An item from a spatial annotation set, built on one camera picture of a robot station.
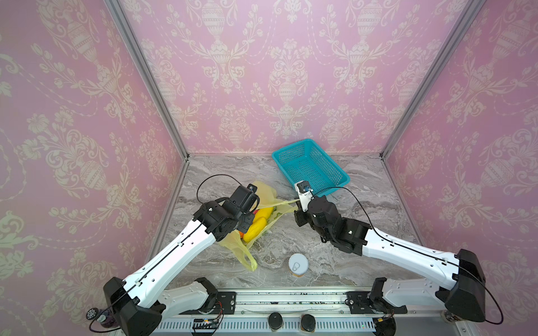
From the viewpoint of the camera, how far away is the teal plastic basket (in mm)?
1083

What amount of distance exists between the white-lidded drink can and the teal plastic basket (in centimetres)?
39

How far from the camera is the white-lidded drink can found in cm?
78
